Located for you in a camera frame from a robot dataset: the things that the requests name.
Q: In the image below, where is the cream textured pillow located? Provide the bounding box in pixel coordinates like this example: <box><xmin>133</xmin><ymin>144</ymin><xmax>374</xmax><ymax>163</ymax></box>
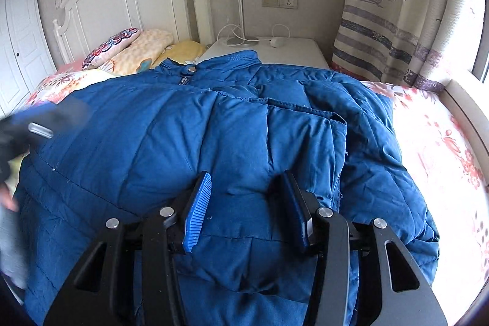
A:
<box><xmin>99</xmin><ymin>29</ymin><xmax>174</xmax><ymax>76</ymax></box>

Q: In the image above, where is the white nightstand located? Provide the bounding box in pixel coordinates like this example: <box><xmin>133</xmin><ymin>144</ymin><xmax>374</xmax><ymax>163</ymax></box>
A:
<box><xmin>198</xmin><ymin>37</ymin><xmax>329</xmax><ymax>69</ymax></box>

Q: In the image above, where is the left hand grey glove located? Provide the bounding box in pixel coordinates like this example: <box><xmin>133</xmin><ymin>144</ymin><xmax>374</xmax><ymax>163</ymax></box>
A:
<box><xmin>0</xmin><ymin>183</ymin><xmax>18</xmax><ymax>212</ymax></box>

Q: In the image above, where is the slim white desk lamp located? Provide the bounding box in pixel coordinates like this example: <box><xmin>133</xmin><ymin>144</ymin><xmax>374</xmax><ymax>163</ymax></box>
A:
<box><xmin>226</xmin><ymin>0</ymin><xmax>259</xmax><ymax>47</ymax></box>

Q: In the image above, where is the floral quilt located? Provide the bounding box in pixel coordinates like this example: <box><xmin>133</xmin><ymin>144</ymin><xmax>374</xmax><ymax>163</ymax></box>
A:
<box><xmin>24</xmin><ymin>68</ymin><xmax>489</xmax><ymax>323</ymax></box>

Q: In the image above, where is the white wooden headboard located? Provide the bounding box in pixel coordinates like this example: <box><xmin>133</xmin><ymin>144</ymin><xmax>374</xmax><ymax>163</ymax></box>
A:
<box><xmin>53</xmin><ymin>0</ymin><xmax>215</xmax><ymax>64</ymax></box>

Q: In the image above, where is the yellow pillow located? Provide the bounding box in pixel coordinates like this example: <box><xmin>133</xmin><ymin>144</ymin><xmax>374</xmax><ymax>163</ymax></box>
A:
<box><xmin>151</xmin><ymin>41</ymin><xmax>206</xmax><ymax>69</ymax></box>

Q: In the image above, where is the nautical print curtain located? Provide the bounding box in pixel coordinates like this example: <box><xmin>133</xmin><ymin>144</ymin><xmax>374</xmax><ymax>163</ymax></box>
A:
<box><xmin>332</xmin><ymin>0</ymin><xmax>486</xmax><ymax>93</ymax></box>

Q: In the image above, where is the patterned round cushion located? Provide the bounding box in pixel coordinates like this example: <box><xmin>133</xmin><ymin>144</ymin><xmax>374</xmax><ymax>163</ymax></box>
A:
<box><xmin>82</xmin><ymin>27</ymin><xmax>141</xmax><ymax>69</ymax></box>

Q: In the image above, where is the white charger with cable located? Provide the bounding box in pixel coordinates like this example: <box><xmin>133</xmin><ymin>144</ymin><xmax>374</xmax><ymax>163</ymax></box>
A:
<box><xmin>216</xmin><ymin>23</ymin><xmax>291</xmax><ymax>49</ymax></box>

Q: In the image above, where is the white wardrobe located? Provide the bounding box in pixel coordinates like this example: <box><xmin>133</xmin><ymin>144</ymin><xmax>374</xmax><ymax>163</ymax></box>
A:
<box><xmin>0</xmin><ymin>0</ymin><xmax>56</xmax><ymax>116</ymax></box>

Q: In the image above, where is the blue quilted puffer jacket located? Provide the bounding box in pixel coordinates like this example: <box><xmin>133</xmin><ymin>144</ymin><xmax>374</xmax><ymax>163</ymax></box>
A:
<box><xmin>14</xmin><ymin>49</ymin><xmax>440</xmax><ymax>326</ymax></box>

